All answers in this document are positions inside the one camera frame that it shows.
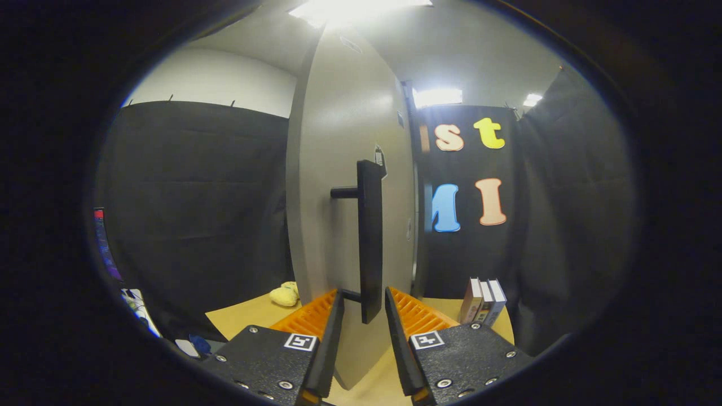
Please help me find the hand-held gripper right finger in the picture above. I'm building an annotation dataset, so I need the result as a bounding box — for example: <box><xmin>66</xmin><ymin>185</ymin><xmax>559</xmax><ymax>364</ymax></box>
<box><xmin>385</xmin><ymin>286</ymin><xmax>534</xmax><ymax>406</ymax></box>

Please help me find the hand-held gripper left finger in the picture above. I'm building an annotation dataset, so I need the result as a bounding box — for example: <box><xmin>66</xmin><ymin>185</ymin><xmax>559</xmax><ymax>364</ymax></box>
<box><xmin>200</xmin><ymin>289</ymin><xmax>345</xmax><ymax>406</ymax></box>

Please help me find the black door handle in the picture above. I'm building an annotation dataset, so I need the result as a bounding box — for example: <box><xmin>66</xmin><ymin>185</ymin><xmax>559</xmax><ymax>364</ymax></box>
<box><xmin>331</xmin><ymin>160</ymin><xmax>387</xmax><ymax>325</ymax></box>

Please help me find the beige cabinet door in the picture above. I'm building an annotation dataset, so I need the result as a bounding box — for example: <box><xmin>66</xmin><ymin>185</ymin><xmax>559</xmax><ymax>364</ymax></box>
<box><xmin>285</xmin><ymin>25</ymin><xmax>418</xmax><ymax>391</ymax></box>

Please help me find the yellow soft toy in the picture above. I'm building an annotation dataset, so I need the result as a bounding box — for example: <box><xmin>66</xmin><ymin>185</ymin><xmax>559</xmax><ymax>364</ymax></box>
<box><xmin>269</xmin><ymin>281</ymin><xmax>300</xmax><ymax>307</ymax></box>

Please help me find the maroon cover book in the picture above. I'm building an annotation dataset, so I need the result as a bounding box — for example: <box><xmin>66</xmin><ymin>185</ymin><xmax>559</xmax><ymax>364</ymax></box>
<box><xmin>460</xmin><ymin>277</ymin><xmax>483</xmax><ymax>324</ymax></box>

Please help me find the pale cover book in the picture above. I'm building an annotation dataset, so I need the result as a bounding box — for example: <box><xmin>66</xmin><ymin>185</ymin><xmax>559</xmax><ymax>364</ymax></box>
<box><xmin>474</xmin><ymin>279</ymin><xmax>495</xmax><ymax>325</ymax></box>

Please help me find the white and blue object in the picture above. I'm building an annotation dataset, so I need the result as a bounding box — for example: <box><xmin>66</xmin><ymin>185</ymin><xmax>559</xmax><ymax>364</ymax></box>
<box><xmin>174</xmin><ymin>334</ymin><xmax>213</xmax><ymax>359</ymax></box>

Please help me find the white patterned object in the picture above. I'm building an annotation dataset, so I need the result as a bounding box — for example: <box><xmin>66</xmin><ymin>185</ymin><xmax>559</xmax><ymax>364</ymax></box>
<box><xmin>120</xmin><ymin>289</ymin><xmax>162</xmax><ymax>338</ymax></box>

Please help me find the colourful striped object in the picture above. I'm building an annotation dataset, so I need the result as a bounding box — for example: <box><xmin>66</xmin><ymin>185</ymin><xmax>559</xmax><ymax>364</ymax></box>
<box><xmin>93</xmin><ymin>208</ymin><xmax>123</xmax><ymax>283</ymax></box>

